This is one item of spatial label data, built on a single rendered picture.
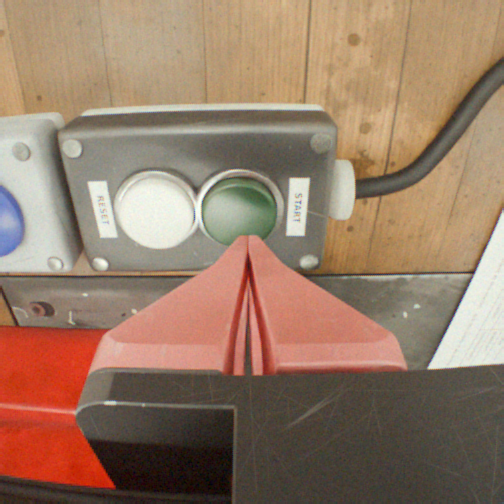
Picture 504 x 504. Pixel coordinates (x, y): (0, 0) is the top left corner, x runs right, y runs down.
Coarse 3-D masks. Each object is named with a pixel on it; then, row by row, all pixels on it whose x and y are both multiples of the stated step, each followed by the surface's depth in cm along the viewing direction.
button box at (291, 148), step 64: (64, 128) 14; (128, 128) 14; (192, 128) 14; (256, 128) 14; (320, 128) 14; (448, 128) 16; (192, 192) 15; (320, 192) 15; (384, 192) 17; (128, 256) 17; (192, 256) 17; (320, 256) 17
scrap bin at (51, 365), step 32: (0, 352) 22; (32, 352) 22; (64, 352) 22; (0, 384) 20; (32, 384) 20; (64, 384) 20; (0, 416) 30; (32, 416) 29; (64, 416) 29; (0, 448) 28; (32, 448) 28; (64, 448) 28; (64, 480) 26; (96, 480) 26
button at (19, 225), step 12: (0, 192) 14; (0, 204) 14; (12, 204) 15; (0, 216) 15; (12, 216) 15; (0, 228) 15; (12, 228) 15; (24, 228) 16; (0, 240) 15; (12, 240) 16; (0, 252) 16
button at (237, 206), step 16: (208, 192) 15; (224, 192) 14; (240, 192) 14; (256, 192) 14; (208, 208) 15; (224, 208) 15; (240, 208) 15; (256, 208) 15; (272, 208) 15; (208, 224) 15; (224, 224) 15; (240, 224) 15; (256, 224) 15; (272, 224) 15; (224, 240) 16
